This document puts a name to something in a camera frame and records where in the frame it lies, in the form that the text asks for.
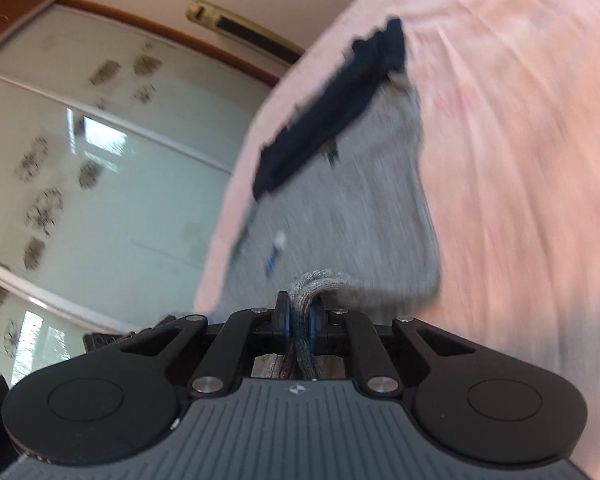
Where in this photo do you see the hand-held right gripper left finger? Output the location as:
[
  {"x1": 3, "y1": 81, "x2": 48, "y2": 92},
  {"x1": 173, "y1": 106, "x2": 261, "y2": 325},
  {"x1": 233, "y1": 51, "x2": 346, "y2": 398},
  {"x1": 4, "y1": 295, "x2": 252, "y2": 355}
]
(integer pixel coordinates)
[{"x1": 115, "y1": 291, "x2": 294, "y2": 399}]

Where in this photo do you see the gold tower air conditioner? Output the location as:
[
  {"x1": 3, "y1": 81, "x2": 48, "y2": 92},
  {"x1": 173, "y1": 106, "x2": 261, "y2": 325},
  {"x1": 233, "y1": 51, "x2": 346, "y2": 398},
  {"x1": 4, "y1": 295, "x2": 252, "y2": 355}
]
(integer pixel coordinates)
[{"x1": 186, "y1": 0, "x2": 307, "y2": 66}]

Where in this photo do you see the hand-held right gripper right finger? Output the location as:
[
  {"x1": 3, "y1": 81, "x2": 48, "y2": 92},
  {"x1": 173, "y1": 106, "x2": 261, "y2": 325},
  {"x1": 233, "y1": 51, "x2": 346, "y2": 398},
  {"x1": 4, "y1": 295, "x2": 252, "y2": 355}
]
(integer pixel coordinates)
[{"x1": 308, "y1": 306, "x2": 481, "y2": 397}]

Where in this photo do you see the flower-print sliding glass door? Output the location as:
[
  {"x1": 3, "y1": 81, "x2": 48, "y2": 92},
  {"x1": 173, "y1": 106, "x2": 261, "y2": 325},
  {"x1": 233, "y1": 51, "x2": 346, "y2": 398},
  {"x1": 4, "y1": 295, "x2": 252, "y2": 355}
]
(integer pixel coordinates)
[{"x1": 0, "y1": 2, "x2": 276, "y2": 388}]

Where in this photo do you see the grey sweater with navy sleeves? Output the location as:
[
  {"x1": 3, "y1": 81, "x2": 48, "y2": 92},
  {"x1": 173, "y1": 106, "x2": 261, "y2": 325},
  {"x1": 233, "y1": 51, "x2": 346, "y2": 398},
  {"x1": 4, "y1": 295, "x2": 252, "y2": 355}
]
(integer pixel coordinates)
[{"x1": 215, "y1": 17, "x2": 442, "y2": 380}]

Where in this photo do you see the wooden door frame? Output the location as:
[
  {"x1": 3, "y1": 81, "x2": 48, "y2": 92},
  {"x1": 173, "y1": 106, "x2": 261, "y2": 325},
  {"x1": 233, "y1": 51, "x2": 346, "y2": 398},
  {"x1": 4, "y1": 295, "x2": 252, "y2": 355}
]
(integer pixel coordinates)
[{"x1": 0, "y1": 0, "x2": 282, "y2": 90}]

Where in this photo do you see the pink bed sheet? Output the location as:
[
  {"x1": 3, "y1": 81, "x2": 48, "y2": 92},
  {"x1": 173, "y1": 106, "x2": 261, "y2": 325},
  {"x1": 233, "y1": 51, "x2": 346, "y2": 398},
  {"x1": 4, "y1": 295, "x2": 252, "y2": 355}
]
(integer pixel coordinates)
[{"x1": 194, "y1": 0, "x2": 600, "y2": 480}]

